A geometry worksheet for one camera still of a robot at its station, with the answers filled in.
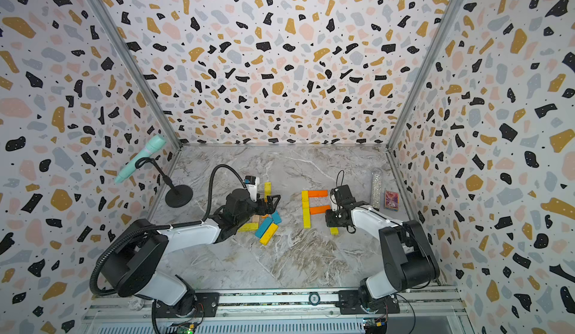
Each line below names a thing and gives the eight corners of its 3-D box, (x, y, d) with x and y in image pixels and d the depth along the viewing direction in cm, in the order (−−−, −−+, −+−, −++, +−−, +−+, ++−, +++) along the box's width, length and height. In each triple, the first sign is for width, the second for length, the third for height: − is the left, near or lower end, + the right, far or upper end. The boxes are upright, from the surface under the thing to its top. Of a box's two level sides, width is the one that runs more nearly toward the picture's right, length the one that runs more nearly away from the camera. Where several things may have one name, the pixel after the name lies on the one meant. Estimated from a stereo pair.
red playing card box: (384, 209, 101) (385, 206, 99) (384, 193, 107) (386, 190, 105) (398, 212, 100) (400, 209, 98) (398, 196, 106) (400, 193, 104)
